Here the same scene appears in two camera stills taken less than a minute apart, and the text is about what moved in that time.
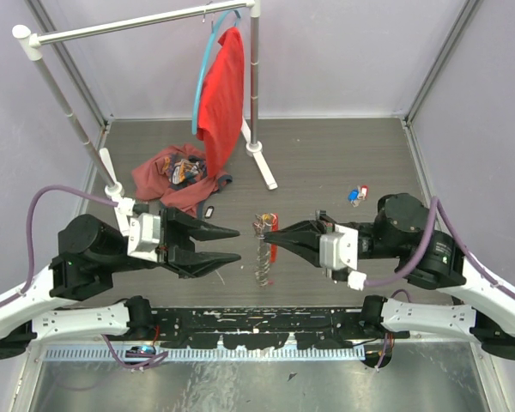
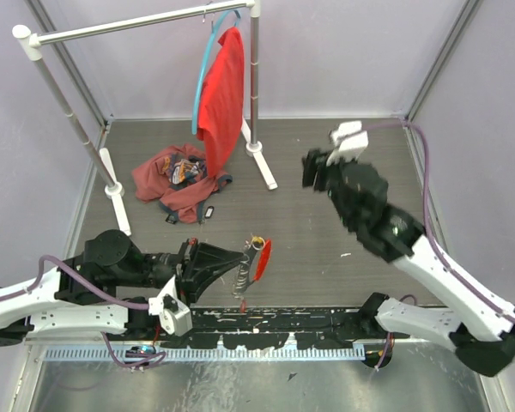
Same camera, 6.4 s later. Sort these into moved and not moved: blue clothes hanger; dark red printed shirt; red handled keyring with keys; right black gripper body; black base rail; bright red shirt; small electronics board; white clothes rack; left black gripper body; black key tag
Moved: left black gripper body; red handled keyring with keys; right black gripper body
Not moved: bright red shirt; black base rail; dark red printed shirt; white clothes rack; small electronics board; blue clothes hanger; black key tag
